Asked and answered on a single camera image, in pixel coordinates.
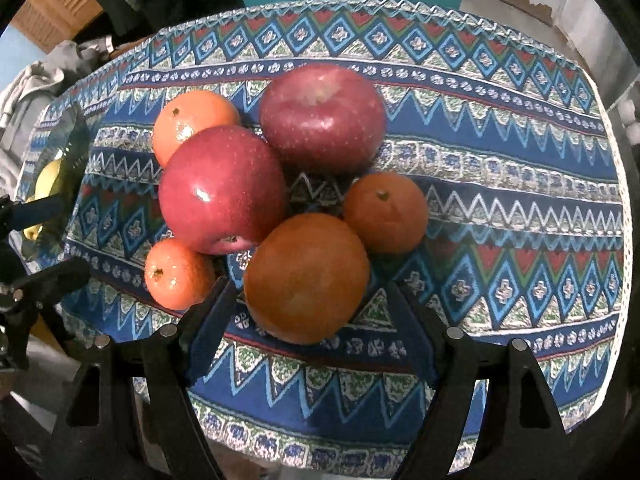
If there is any yellow green apple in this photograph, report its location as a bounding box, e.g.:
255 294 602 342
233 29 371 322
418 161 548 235
23 158 62 242

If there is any small tangerine front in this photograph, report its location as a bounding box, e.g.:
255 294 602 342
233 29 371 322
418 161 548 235
144 238 216 311

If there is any small tangerine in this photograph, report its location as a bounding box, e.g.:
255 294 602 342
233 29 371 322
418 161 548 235
343 172 428 255
144 238 216 311

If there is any red apple front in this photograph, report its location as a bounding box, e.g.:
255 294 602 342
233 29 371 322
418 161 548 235
158 126 288 255

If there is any red apple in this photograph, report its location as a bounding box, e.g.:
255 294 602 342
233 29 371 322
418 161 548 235
259 63 386 174
158 126 288 255

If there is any dark orange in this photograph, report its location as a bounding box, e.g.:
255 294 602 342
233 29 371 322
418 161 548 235
243 212 370 344

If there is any large orange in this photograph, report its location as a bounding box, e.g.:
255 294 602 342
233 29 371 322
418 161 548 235
151 90 241 167

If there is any dark glass bowl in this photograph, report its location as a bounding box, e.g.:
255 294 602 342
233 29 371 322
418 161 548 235
21 103 91 261

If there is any pile of grey clothes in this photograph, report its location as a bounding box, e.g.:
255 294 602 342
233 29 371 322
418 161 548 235
1 36 114 197

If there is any wooden louvered wardrobe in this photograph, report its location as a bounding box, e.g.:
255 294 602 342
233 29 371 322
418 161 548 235
10 0 103 53

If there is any red apple back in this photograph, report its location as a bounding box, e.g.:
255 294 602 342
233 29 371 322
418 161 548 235
259 63 386 174

